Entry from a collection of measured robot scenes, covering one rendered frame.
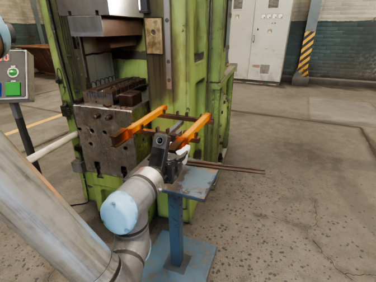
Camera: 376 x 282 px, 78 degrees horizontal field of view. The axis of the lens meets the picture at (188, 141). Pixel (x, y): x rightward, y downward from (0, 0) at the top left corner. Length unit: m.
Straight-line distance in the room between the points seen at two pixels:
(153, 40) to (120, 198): 0.96
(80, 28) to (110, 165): 0.77
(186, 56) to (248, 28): 5.21
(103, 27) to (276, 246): 1.66
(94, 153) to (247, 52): 5.44
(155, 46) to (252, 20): 5.24
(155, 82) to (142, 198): 0.92
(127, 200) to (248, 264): 1.21
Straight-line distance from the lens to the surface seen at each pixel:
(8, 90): 1.63
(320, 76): 7.10
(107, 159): 1.52
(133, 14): 1.52
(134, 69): 1.84
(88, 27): 1.40
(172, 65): 1.34
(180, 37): 1.32
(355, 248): 2.02
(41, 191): 0.46
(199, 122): 0.99
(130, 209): 0.56
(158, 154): 0.68
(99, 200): 1.79
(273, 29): 6.39
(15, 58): 1.68
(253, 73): 6.51
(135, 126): 0.97
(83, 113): 1.47
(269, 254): 1.75
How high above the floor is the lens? 1.31
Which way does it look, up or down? 26 degrees down
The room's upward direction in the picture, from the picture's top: straight up
